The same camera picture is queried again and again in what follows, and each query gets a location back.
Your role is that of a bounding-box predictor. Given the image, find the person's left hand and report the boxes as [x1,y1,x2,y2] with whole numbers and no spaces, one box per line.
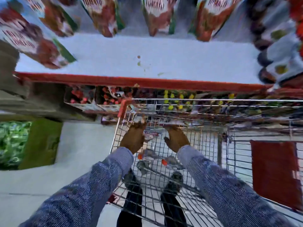
[119,122,147,154]

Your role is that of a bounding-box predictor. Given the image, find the person's right hand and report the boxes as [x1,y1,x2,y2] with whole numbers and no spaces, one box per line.
[163,125,191,153]

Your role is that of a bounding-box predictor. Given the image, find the person's right forearm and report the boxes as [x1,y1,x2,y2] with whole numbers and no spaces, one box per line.
[177,145,297,227]

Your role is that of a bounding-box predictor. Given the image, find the person's left forearm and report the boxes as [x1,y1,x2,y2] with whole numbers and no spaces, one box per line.
[19,146,134,227]

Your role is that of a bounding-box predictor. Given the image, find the small white red packet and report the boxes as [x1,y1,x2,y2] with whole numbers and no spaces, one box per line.
[143,130,159,143]

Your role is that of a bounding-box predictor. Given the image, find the clear bottle with red cap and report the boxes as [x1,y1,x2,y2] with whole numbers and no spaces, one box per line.
[137,149,162,162]
[161,155,186,170]

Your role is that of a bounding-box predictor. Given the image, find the red cart corner bumper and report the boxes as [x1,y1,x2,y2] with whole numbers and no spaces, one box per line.
[117,99,133,119]

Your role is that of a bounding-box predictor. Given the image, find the person's right shoe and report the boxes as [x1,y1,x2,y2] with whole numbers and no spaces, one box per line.
[166,171,184,191]

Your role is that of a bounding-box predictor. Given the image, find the person's shoe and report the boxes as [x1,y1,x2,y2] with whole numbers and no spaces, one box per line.
[123,168,140,190]
[166,171,184,191]

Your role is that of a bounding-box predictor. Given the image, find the tray of red-capped bottles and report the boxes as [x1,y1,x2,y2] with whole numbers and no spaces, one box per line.
[64,85,97,109]
[97,86,133,112]

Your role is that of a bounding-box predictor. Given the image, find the row of yellow-capped bottles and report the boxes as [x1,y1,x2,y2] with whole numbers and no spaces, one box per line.
[162,90,237,111]

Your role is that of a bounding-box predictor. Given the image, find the person's left shoe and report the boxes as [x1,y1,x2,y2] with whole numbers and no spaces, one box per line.
[123,168,140,190]

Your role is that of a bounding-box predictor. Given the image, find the white shelf with red edge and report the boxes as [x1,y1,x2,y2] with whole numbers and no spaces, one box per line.
[13,33,273,92]

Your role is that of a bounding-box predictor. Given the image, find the person's right leg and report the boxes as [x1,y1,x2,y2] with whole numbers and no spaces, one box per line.
[160,189,189,227]

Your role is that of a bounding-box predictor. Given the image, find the person's leg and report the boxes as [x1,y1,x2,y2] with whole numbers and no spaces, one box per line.
[160,189,189,227]
[116,187,144,227]

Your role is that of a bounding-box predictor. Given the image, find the person's left leg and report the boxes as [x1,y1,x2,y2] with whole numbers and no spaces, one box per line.
[116,187,144,227]

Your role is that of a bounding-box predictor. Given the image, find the green display box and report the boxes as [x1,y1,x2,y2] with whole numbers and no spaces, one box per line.
[18,119,63,170]

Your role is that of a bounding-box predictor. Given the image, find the red cart seat flap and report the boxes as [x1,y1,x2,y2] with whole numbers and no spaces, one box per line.
[250,140,303,211]

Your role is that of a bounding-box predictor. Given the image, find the red white printed pouch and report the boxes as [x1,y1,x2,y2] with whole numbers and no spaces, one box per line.
[24,0,78,37]
[193,0,244,42]
[0,0,77,69]
[79,0,125,38]
[141,0,178,37]

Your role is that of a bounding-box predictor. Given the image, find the green leafy produce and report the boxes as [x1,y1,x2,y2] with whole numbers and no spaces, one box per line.
[0,121,32,170]

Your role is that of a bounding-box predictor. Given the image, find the red packets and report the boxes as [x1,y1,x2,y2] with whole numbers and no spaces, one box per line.
[287,0,303,57]

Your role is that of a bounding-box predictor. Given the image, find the metal wire shopping cart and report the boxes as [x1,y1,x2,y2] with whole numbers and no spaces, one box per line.
[108,98,303,227]

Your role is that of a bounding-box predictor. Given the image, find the grey shelf post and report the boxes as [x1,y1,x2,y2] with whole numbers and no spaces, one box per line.
[0,41,30,98]

